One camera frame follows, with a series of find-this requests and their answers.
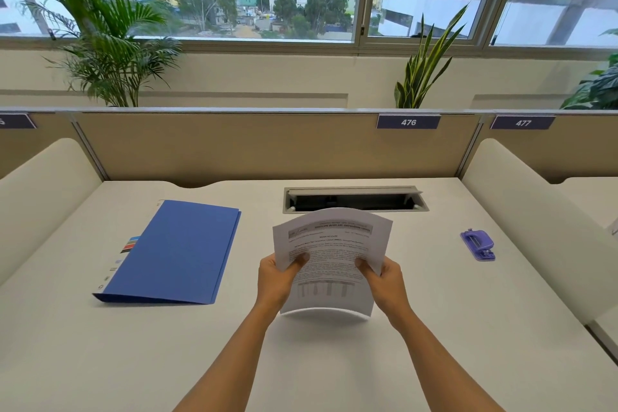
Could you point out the person's right thumb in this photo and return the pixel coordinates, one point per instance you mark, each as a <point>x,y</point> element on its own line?
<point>367,268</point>

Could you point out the person's right hand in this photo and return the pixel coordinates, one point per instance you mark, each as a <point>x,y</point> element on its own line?
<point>388,287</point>

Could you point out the printed white paper sheets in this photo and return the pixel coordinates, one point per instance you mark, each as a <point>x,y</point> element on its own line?
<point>333,252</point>

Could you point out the blue file folder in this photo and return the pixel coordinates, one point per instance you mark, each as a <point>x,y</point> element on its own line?
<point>176,252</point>

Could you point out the person's left thumb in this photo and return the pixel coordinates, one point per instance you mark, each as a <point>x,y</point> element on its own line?
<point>295,262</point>

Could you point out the person's left forearm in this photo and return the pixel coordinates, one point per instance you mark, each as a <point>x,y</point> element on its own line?
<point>224,361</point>

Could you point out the beige desk partition panel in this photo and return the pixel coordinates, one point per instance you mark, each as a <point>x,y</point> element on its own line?
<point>277,146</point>

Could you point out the white curved side divider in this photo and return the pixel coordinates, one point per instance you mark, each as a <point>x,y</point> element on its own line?
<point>536,223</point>
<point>41,199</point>

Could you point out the green snake plant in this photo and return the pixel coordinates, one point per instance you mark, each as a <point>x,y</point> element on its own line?
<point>422,69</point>

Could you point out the person's left hand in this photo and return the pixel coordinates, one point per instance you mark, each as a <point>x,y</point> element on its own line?
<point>273,283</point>

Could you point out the dark blue desk number label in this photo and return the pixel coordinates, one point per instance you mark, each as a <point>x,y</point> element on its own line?
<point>408,121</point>
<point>14,121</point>
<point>523,122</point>

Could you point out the green palm plant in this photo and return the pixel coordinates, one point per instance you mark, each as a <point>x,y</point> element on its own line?
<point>104,40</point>

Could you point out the broad leaf green plant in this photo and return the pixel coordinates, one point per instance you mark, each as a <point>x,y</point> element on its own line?
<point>596,86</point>

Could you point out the person's right forearm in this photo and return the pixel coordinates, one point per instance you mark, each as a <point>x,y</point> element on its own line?
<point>446,368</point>

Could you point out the purple hole punch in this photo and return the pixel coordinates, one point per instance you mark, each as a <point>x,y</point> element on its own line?
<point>478,245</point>

